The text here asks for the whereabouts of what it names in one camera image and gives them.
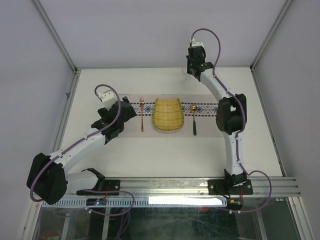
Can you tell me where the rose gold fork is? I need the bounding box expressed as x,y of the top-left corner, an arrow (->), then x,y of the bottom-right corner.
139,97 -> 145,133

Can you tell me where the gold spoon green handle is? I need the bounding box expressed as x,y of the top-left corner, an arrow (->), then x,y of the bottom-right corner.
190,105 -> 197,136

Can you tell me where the patterned white placemat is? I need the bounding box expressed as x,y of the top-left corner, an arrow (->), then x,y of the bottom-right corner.
119,94 -> 223,138

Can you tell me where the yellow woven pattern plate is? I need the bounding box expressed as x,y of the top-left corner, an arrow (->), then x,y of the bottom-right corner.
152,98 -> 185,132

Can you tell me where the clear drinking glass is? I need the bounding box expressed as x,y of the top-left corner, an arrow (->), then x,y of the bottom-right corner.
181,67 -> 188,74

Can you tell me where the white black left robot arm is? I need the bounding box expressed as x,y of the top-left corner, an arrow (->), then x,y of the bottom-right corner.
26,96 -> 137,205

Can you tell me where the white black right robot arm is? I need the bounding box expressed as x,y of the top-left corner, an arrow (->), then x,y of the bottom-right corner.
186,45 -> 247,194

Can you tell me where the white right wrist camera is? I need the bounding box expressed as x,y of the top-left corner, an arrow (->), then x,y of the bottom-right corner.
189,38 -> 204,47

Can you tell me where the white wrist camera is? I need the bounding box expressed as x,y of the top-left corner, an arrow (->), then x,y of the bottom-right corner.
189,38 -> 204,47
96,90 -> 117,110

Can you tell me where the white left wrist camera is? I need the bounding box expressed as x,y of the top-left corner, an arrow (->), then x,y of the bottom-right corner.
96,90 -> 117,110

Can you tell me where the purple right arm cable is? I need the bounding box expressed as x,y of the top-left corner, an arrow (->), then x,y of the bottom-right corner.
189,28 -> 273,214

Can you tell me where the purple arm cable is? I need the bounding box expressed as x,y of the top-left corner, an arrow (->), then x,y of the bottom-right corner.
189,28 -> 273,214
29,84 -> 136,240

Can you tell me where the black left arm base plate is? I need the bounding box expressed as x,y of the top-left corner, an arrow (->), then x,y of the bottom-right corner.
76,179 -> 121,196

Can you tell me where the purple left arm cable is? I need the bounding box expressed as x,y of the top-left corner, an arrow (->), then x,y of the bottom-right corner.
29,84 -> 136,240

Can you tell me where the white slotted cable duct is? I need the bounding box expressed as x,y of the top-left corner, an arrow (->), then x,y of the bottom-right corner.
42,196 -> 227,208

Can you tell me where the right aluminium frame post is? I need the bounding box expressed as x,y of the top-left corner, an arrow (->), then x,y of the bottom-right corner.
250,0 -> 294,71

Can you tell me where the aluminium frame post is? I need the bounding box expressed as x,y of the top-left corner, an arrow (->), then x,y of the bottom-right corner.
250,0 -> 294,71
30,0 -> 78,74

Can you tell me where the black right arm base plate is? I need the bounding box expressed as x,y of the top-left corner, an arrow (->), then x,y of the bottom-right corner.
207,179 -> 253,197

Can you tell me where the left aluminium frame post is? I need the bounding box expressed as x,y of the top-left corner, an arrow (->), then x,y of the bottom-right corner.
30,0 -> 78,74

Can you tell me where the aluminium front mounting rail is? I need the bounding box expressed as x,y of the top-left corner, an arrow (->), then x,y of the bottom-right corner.
31,176 -> 300,201

